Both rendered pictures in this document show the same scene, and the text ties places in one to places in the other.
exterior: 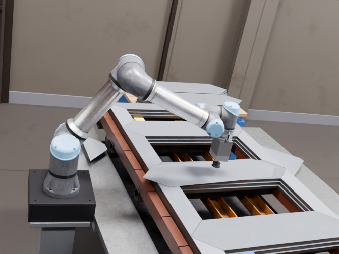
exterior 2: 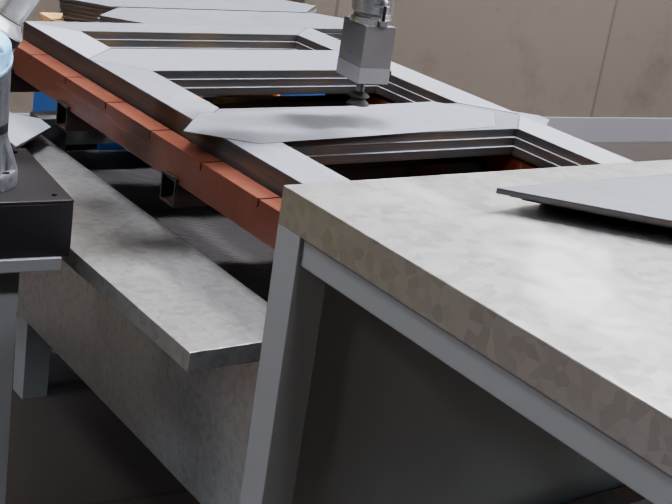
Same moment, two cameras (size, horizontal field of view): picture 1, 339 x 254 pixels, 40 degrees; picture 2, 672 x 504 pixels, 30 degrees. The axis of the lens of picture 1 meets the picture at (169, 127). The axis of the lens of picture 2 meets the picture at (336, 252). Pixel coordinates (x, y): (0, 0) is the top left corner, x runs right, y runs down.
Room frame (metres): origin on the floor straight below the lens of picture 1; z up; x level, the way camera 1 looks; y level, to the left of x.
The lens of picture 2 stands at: (-0.27, 0.19, 1.42)
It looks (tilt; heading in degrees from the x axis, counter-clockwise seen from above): 20 degrees down; 349
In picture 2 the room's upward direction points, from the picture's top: 9 degrees clockwise
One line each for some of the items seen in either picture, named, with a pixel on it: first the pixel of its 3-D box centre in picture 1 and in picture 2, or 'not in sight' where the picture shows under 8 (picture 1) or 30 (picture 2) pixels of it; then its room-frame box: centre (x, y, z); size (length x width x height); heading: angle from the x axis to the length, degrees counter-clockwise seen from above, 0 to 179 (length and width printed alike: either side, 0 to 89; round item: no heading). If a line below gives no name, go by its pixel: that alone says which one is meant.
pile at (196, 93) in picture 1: (184, 96); (216, 21); (2.98, -0.06, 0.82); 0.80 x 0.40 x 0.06; 117
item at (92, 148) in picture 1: (93, 145); (8, 125); (2.23, 0.39, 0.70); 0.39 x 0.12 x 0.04; 27
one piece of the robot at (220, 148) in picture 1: (223, 146); (372, 47); (1.93, -0.26, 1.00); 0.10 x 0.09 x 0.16; 109
